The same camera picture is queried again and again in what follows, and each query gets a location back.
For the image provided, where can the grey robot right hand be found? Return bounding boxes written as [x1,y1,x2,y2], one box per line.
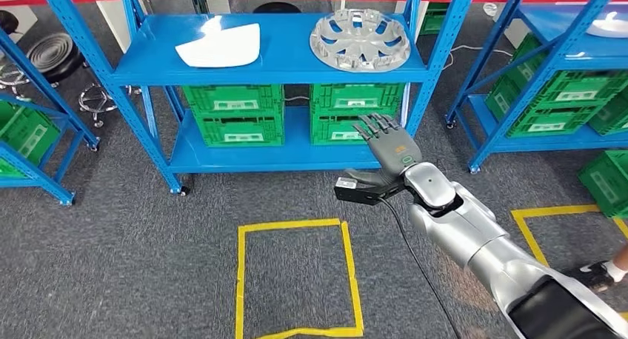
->
[345,113,423,188]

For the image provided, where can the white plastic cover part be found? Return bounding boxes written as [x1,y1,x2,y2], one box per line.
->
[175,15,261,69]
[586,10,628,38]

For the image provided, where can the white floor cable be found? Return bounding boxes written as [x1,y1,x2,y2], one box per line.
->
[444,44,514,72]

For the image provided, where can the black camera cable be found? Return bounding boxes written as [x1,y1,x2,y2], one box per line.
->
[376,197,462,339]

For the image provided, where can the white board panel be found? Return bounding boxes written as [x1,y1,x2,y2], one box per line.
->
[85,0,148,53]

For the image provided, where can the person's foot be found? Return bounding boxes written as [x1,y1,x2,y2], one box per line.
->
[564,246,628,291]

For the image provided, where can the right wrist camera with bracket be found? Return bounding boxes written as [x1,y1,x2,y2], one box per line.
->
[334,176,410,207]

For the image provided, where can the black round swivel stool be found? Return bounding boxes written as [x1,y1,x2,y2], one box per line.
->
[0,10,30,100]
[27,33,143,130]
[253,2,303,14]

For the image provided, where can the silver plastic wheel hubcap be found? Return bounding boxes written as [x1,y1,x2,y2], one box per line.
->
[309,8,412,73]

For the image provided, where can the blue steel shelf rack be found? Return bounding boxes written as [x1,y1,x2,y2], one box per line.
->
[36,0,479,195]
[0,27,101,208]
[444,0,628,175]

